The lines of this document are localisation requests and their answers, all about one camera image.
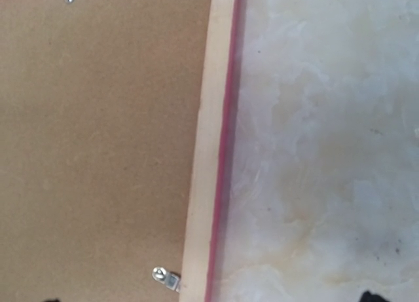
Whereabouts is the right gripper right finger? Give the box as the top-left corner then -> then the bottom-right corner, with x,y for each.
359,291 -> 389,302

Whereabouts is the pink wooden picture frame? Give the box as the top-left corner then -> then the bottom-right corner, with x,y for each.
0,0 -> 245,302

